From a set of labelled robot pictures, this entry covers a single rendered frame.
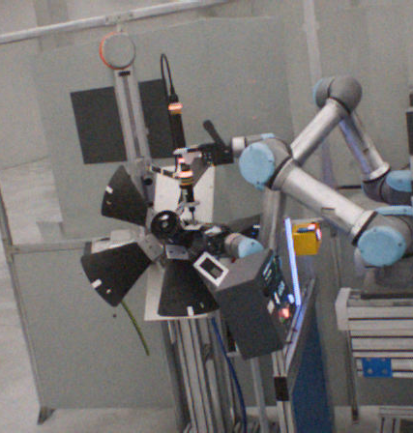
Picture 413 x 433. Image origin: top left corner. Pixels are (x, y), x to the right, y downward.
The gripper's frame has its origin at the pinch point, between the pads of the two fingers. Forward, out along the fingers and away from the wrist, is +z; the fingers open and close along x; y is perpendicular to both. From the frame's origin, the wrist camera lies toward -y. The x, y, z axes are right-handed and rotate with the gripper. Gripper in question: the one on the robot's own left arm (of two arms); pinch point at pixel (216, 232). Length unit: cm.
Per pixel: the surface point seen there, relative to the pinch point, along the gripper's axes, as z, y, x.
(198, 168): 20.4, -6.8, -20.1
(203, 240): 17.6, -0.2, 6.5
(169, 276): 2.6, 20.5, 10.2
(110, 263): 21.5, 35.9, 3.5
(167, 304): -3.7, 25.5, 17.4
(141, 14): 86, -22, -83
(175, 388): 81, 14, 93
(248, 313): -77, 25, -1
